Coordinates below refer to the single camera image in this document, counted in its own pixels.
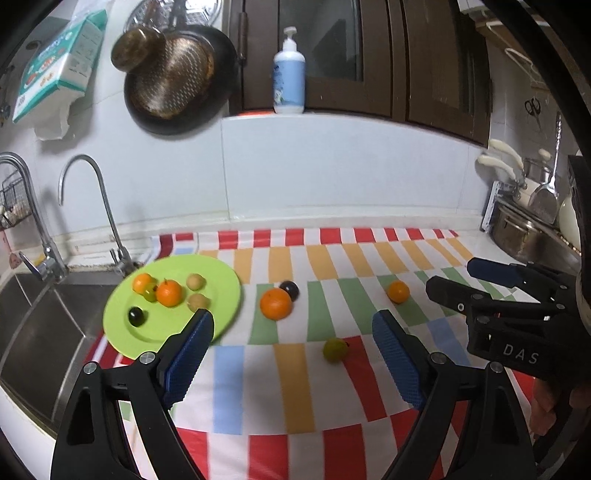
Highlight small orange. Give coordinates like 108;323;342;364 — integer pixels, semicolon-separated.
386;280;411;304

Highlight dark plum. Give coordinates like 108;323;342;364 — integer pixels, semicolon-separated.
280;280;300;302
127;306;146;328

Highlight green plum fruit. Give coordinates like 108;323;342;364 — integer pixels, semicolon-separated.
141;283;157;303
322;338;349;364

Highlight large orange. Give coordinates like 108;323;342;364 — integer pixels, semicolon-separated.
155;279;183;308

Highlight brown kiwi fruit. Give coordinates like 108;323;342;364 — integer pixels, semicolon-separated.
186;293;211;312
185;273;206;291

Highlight person right hand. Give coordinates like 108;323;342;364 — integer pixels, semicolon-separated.
530;378;590;436

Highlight steel pot on rack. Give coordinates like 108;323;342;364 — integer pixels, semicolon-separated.
491;202;581;273

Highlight cream ceramic teapot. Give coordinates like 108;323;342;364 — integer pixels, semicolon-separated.
558;194;581;250

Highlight steel spatula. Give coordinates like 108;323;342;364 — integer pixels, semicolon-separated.
529;111;563;225

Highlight metal dish rack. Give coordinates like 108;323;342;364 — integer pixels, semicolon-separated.
481;181;581;265

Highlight stainless steel sink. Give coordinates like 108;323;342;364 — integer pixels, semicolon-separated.
1;271;122;436

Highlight lime green plate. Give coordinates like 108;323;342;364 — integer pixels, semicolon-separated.
103;254;242;359

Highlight large chrome sink faucet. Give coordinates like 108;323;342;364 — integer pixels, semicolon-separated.
0;152;68;282

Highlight curved chrome tap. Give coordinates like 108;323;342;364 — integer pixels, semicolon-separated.
57;154;139;278

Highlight colourful checked tablecloth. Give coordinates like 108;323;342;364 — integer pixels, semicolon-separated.
82;227;551;480

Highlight white blue soap bottle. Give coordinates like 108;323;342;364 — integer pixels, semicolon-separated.
273;26;307;114

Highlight black hanging frying pan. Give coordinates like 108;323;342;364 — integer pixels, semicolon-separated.
124;25;238;135

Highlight brass perforated strainer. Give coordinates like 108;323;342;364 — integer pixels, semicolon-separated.
129;35;214;120

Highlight teal tissue box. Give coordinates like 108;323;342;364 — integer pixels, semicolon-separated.
12;2;108;127

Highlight small brass ladle pot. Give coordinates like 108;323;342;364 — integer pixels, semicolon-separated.
110;25;165;73

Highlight round steel steamer plate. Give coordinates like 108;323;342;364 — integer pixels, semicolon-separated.
123;0;222;32

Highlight cream handled knife lower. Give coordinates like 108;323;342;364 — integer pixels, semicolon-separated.
477;154;517;182

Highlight black scissors on wall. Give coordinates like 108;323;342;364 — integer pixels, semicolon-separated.
524;97;542;129

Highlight dark wooden window frame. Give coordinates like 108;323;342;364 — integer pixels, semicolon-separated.
222;1;491;146

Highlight wire sink basket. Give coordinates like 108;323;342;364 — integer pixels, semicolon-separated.
0;171;32;231

